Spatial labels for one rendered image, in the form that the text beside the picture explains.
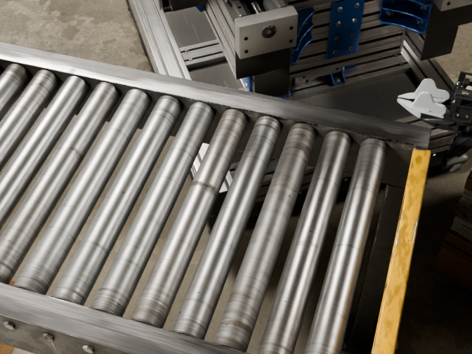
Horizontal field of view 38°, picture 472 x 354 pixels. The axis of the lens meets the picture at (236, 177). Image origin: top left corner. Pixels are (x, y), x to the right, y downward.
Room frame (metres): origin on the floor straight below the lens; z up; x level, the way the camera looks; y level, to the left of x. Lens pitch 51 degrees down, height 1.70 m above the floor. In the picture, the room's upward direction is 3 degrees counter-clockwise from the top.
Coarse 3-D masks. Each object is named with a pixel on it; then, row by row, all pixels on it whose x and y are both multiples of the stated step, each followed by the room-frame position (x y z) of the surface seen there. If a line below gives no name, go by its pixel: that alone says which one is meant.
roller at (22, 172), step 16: (80, 80) 0.98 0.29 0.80; (64, 96) 0.94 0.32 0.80; (80, 96) 0.95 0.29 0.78; (48, 112) 0.90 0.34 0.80; (64, 112) 0.90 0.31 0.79; (48, 128) 0.86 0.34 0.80; (64, 128) 0.88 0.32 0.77; (32, 144) 0.82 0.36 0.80; (48, 144) 0.83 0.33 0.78; (16, 160) 0.78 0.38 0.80; (32, 160) 0.79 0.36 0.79; (0, 176) 0.75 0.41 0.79; (16, 176) 0.75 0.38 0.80; (32, 176) 0.77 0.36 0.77; (0, 192) 0.71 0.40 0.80; (16, 192) 0.72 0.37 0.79; (0, 208) 0.68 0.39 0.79; (0, 224) 0.66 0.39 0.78
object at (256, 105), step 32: (0, 64) 1.05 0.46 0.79; (32, 64) 1.03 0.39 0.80; (64, 64) 1.03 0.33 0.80; (96, 64) 1.02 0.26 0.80; (160, 96) 0.94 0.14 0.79; (192, 96) 0.92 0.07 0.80; (224, 96) 0.92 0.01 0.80; (256, 96) 0.91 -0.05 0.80; (288, 128) 0.85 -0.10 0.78; (320, 128) 0.83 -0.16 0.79; (352, 128) 0.82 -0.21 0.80; (384, 128) 0.82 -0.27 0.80; (416, 128) 0.82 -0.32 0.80; (352, 160) 0.81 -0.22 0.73
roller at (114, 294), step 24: (192, 120) 0.86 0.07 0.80; (192, 144) 0.81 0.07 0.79; (168, 168) 0.75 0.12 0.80; (168, 192) 0.70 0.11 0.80; (144, 216) 0.65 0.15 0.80; (168, 216) 0.67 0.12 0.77; (144, 240) 0.61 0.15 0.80; (120, 264) 0.56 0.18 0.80; (144, 264) 0.57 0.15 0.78; (120, 288) 0.52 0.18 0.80; (120, 312) 0.49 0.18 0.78
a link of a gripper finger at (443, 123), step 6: (426, 114) 0.87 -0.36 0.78; (426, 120) 0.87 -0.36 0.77; (432, 120) 0.86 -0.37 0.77; (438, 120) 0.86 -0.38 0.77; (444, 120) 0.86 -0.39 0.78; (450, 120) 0.85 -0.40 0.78; (438, 126) 0.85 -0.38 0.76; (444, 126) 0.85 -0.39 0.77; (450, 126) 0.84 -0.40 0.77; (456, 126) 0.84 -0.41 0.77
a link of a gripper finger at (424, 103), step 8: (424, 96) 0.88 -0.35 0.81; (432, 96) 0.88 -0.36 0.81; (400, 104) 0.91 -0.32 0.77; (408, 104) 0.90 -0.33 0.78; (416, 104) 0.89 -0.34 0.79; (424, 104) 0.88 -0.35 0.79; (432, 104) 0.88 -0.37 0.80; (440, 104) 0.88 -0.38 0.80; (416, 112) 0.88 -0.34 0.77; (424, 112) 0.88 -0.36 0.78; (432, 112) 0.88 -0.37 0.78; (440, 112) 0.87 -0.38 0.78
